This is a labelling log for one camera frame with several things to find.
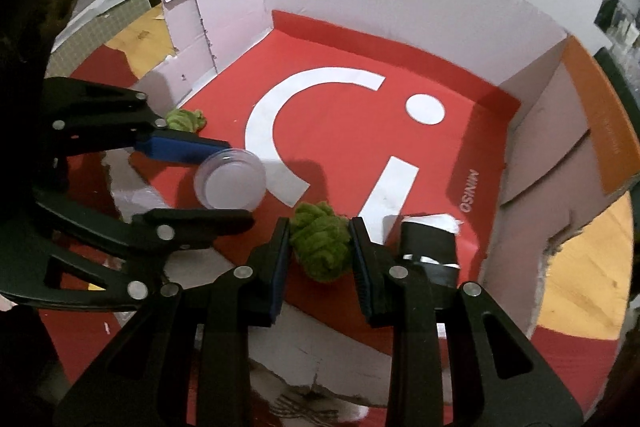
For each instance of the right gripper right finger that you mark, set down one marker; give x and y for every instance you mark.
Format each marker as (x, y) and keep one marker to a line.
(498, 378)

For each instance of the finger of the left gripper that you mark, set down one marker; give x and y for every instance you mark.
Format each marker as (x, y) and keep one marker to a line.
(132, 255)
(86, 117)

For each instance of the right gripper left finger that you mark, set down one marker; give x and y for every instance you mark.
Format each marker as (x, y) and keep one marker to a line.
(186, 352)

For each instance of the large green yarn ball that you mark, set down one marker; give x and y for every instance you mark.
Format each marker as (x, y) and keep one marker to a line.
(185, 120)

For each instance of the white plush alpaca toy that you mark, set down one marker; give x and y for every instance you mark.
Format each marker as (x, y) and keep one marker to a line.
(295, 407)

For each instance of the clear round plastic lid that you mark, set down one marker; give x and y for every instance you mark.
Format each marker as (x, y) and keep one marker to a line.
(232, 179)

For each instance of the black white sock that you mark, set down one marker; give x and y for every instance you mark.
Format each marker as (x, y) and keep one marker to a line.
(429, 243)

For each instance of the small green yarn ball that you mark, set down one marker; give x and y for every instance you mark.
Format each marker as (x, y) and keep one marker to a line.
(320, 239)

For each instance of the red knitted table mat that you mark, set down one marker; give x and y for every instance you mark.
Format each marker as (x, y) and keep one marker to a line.
(78, 337)

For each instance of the orange cardboard box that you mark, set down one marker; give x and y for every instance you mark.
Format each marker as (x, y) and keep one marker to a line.
(485, 110)

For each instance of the wall mirror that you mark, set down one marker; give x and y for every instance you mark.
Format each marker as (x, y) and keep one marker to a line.
(619, 20)

